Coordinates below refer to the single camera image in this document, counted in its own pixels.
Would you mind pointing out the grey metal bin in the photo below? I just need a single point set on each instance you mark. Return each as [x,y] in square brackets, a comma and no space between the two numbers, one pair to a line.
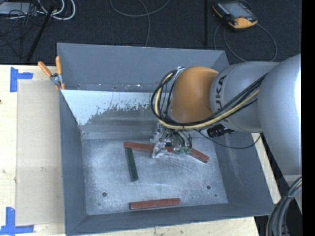
[160,181]

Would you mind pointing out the dark green flat block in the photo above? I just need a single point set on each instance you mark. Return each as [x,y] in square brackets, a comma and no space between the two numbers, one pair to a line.
[131,165]

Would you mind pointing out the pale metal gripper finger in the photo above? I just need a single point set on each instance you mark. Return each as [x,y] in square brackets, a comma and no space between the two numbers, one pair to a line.
[158,152]
[153,138]

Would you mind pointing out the red-brown flat block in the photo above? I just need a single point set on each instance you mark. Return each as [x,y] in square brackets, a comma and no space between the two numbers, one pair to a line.
[137,146]
[200,155]
[155,203]

